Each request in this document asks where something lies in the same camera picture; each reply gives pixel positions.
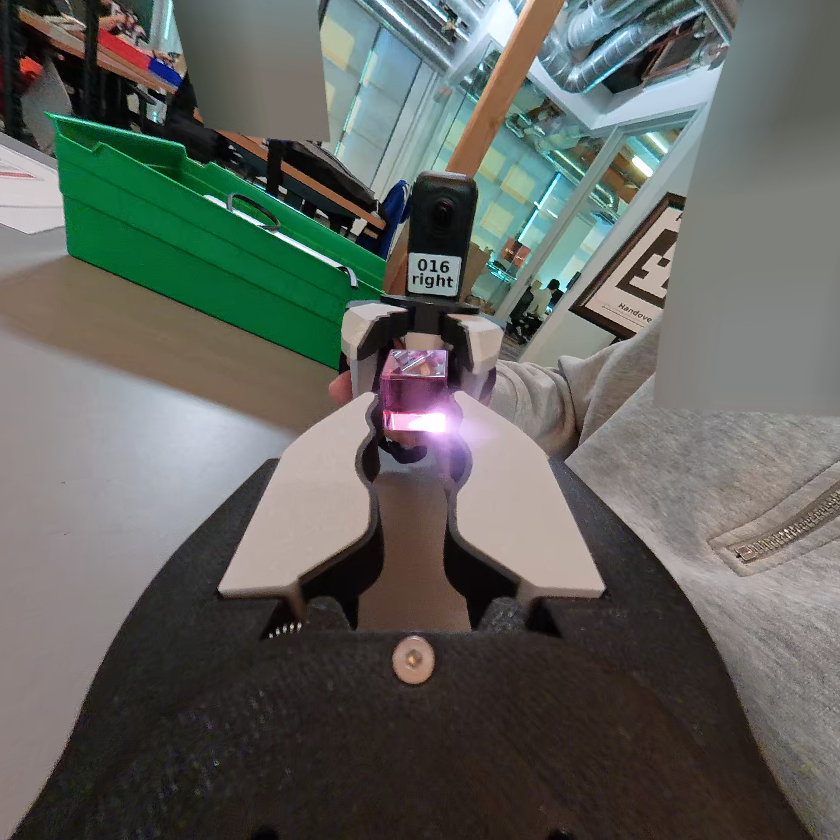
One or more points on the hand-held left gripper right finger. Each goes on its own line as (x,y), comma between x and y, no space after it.
(525,518)

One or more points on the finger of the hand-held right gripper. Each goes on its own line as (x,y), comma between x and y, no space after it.
(351,341)
(485,341)

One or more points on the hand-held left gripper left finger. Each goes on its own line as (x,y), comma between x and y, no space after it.
(302,518)

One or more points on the transparent purple cube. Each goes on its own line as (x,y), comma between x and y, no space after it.
(413,400)

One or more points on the person's right forearm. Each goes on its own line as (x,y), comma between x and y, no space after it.
(577,394)

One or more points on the white long object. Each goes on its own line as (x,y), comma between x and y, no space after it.
(308,253)

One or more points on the person's right hand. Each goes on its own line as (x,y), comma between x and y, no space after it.
(340,390)

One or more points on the blue jacket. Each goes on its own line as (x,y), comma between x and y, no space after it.
(394,216)

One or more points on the black bag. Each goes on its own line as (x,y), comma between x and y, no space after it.
(334,170)

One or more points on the wooden table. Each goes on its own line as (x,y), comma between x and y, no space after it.
(315,188)

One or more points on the green plastic bin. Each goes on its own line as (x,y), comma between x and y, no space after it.
(164,249)

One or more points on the white paper sheet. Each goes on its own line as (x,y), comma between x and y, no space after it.
(26,190)

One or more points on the wooden post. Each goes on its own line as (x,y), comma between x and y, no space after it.
(505,85)

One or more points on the silver ventilation duct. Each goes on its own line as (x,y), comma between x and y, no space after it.
(590,46)

